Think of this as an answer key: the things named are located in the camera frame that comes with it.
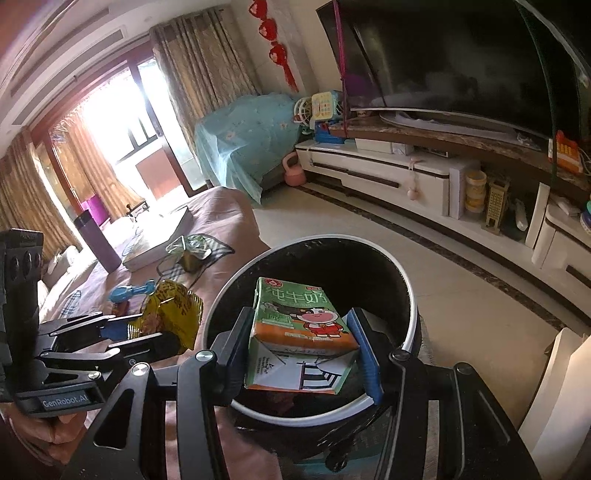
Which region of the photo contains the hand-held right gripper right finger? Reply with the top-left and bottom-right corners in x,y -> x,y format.
346,307 -> 543,480

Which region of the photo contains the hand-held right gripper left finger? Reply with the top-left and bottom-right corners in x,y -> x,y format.
60,307 -> 257,480

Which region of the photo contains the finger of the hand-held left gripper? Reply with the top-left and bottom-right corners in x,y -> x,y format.
38,311 -> 146,345
39,333 -> 183,385

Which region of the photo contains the yellow snack wrapper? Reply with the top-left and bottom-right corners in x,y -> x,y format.
127,278 -> 204,352

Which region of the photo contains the green milk carton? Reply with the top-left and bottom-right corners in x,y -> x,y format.
244,277 -> 361,394

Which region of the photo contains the white rimmed black trash bin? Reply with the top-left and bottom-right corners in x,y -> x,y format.
203,235 -> 422,472

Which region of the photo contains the person's left hand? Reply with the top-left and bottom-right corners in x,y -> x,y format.
6,410 -> 89,466

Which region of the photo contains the light blue plastic toy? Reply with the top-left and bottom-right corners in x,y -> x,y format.
110,281 -> 158,308

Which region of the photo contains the purple thermos bottle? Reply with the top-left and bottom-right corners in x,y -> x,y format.
74,209 -> 123,273

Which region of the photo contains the beige patterned curtain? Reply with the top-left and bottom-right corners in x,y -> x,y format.
0,134 -> 80,252
51,115 -> 145,214
150,14 -> 260,136

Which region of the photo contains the clear plastic wrapper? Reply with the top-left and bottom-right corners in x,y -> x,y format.
165,234 -> 214,274

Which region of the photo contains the plaid placemat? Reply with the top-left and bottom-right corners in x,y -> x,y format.
157,233 -> 235,283

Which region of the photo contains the purple box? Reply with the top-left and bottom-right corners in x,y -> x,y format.
81,194 -> 112,227

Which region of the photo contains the pink tablecloth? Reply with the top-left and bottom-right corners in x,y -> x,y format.
37,185 -> 296,480

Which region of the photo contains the pink hanging toy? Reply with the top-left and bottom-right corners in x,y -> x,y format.
406,157 -> 422,202

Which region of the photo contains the pink kettlebell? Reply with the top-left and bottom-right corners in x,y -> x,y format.
283,154 -> 306,187

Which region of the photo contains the white television stand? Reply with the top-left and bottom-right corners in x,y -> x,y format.
294,113 -> 591,289

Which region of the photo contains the gold building model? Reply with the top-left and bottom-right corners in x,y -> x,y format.
482,180 -> 511,234

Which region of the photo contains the yellow plastic container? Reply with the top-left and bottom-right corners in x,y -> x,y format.
464,170 -> 488,213

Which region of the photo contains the teal dust cover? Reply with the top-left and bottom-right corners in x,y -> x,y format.
194,92 -> 308,205

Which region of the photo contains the yellow toy cash register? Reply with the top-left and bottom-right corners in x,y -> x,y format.
310,91 -> 343,122

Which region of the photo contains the red and yellow toy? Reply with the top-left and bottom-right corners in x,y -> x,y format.
551,130 -> 582,173

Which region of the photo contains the pink rod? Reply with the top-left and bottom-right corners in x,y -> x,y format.
332,0 -> 352,140

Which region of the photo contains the red heart hanging decoration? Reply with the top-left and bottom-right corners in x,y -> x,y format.
249,0 -> 299,91

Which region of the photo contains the black flat television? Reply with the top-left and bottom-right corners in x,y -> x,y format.
316,0 -> 591,140

